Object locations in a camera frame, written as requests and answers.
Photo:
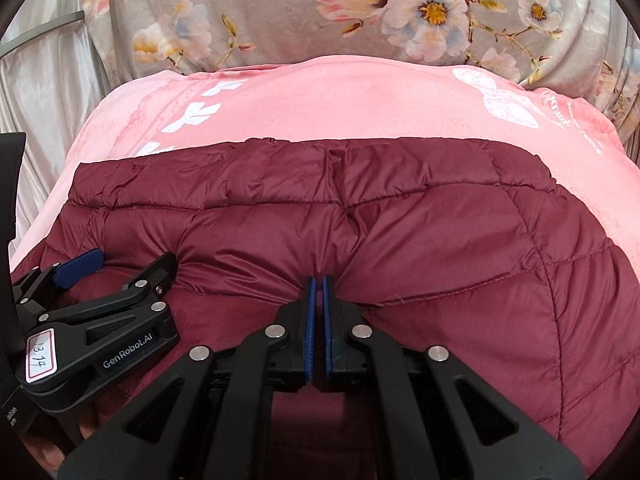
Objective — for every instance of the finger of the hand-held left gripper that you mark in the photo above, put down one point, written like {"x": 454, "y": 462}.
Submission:
{"x": 130, "y": 287}
{"x": 80, "y": 262}

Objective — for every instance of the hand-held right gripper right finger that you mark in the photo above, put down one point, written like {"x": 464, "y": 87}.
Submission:
{"x": 328, "y": 330}

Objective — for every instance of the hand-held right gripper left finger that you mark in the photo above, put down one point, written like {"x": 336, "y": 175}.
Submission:
{"x": 310, "y": 330}

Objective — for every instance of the maroon puffer jacket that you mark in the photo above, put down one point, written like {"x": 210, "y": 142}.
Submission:
{"x": 400, "y": 240}

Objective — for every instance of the person's left hand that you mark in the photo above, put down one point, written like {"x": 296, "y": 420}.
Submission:
{"x": 86, "y": 422}

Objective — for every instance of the white satin curtain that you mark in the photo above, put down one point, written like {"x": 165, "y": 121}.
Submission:
{"x": 45, "y": 125}

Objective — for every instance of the pink printed blanket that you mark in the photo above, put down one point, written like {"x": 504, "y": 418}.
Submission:
{"x": 320, "y": 95}

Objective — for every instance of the grey floral quilt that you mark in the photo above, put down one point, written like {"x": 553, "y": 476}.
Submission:
{"x": 280, "y": 5}

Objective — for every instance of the grey metal rail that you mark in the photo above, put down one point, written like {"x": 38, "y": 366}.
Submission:
{"x": 40, "y": 27}

